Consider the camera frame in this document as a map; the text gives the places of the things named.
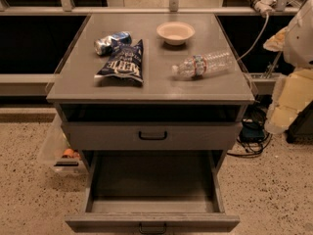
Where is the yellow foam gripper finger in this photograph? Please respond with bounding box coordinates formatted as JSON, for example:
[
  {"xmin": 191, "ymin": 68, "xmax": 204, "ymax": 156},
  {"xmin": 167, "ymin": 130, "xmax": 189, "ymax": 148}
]
[
  {"xmin": 263, "ymin": 27, "xmax": 288, "ymax": 52},
  {"xmin": 265, "ymin": 69, "xmax": 313, "ymax": 134}
]

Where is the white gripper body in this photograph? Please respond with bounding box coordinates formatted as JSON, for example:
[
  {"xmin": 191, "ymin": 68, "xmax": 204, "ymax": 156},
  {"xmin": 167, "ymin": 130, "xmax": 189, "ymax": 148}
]
[{"xmin": 283, "ymin": 0, "xmax": 313, "ymax": 69}]

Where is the clear plastic water bottle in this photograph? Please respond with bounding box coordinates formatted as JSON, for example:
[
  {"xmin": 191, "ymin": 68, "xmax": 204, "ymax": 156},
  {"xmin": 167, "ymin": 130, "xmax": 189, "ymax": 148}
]
[{"xmin": 171, "ymin": 51, "xmax": 233, "ymax": 79}]

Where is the grey drawer cabinet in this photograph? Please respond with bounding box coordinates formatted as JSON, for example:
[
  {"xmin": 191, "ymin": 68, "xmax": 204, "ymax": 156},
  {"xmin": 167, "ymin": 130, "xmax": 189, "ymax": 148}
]
[{"xmin": 45, "ymin": 12, "xmax": 256, "ymax": 168}]

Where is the grey open lower drawer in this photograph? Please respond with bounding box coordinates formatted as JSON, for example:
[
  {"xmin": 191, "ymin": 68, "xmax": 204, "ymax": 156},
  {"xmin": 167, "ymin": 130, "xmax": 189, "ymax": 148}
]
[{"xmin": 66, "ymin": 151, "xmax": 240, "ymax": 235}]

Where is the grey upper closed drawer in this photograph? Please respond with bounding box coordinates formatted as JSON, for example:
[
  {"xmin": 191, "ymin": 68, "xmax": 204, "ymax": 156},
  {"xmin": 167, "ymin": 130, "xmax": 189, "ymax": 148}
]
[{"xmin": 62, "ymin": 122, "xmax": 242, "ymax": 151}]

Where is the metal diagonal rod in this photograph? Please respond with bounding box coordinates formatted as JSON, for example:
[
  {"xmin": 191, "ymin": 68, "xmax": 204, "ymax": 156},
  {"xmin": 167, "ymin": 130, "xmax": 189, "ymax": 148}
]
[{"xmin": 262, "ymin": 51, "xmax": 282, "ymax": 79}]

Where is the white power strip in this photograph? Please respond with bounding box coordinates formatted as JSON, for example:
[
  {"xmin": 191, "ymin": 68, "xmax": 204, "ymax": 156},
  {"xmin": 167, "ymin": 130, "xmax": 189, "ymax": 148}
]
[{"xmin": 247, "ymin": 0, "xmax": 276, "ymax": 17}]

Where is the white paper bowl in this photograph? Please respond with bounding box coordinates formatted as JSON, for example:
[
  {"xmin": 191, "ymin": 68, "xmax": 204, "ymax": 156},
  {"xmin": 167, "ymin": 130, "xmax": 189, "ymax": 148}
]
[{"xmin": 156, "ymin": 22, "xmax": 195, "ymax": 46}]

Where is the blue chip bag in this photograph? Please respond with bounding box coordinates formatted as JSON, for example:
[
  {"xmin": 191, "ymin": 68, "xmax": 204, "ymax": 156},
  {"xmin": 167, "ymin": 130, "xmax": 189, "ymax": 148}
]
[{"xmin": 97, "ymin": 40, "xmax": 144, "ymax": 84}]

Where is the crushed blue soda can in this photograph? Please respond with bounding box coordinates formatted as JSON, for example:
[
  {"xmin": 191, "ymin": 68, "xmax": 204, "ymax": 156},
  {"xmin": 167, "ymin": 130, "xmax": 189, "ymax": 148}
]
[{"xmin": 94, "ymin": 31, "xmax": 132, "ymax": 56}]

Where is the orange object in bin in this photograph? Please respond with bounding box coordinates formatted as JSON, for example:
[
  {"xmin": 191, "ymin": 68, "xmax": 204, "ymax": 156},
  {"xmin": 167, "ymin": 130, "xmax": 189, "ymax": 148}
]
[{"xmin": 63, "ymin": 148, "xmax": 80, "ymax": 160}]

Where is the clear plastic storage bin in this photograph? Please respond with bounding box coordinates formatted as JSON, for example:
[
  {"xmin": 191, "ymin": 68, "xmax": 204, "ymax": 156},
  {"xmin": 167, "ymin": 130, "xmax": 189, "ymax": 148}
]
[{"xmin": 37, "ymin": 116, "xmax": 87, "ymax": 175}]

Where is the white power cable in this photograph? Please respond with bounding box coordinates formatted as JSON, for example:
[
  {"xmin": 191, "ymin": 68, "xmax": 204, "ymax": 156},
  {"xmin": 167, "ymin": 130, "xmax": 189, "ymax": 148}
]
[{"xmin": 236, "ymin": 13, "xmax": 271, "ymax": 63}]

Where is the black cable bundle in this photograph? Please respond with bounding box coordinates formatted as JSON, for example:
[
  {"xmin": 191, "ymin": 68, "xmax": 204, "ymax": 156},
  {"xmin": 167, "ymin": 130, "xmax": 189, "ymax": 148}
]
[{"xmin": 227, "ymin": 105, "xmax": 273, "ymax": 159}]

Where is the metal window rail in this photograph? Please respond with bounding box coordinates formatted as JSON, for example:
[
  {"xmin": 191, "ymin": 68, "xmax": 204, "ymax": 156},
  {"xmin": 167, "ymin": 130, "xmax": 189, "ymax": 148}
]
[{"xmin": 0, "ymin": 0, "xmax": 313, "ymax": 17}]

